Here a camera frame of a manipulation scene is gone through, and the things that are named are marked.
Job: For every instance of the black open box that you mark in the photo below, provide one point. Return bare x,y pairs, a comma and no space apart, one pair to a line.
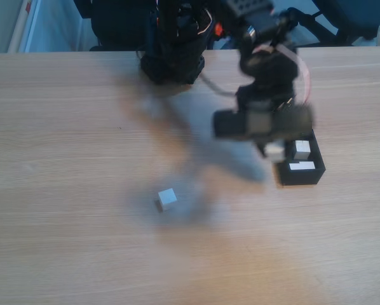
301,177

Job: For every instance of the orange clamp knob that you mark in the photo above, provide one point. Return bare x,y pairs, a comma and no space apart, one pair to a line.
218,29

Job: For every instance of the white panel with red mark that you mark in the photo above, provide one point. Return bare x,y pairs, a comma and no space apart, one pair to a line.
34,28

